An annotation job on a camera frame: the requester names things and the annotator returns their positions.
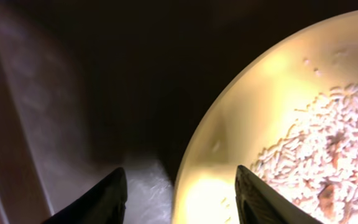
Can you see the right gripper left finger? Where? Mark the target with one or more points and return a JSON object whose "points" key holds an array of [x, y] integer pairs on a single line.
{"points": [[105, 203]]}

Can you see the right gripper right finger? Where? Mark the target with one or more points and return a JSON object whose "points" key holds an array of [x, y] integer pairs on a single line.
{"points": [[258, 203]]}

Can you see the yellow plate with food scraps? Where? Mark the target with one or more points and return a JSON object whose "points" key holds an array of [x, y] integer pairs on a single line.
{"points": [[204, 189]]}

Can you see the pile of rice scraps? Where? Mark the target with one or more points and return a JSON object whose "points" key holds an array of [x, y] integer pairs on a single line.
{"points": [[304, 141]]}

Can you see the dark brown serving tray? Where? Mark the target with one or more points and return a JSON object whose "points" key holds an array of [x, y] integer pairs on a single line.
{"points": [[90, 86]]}

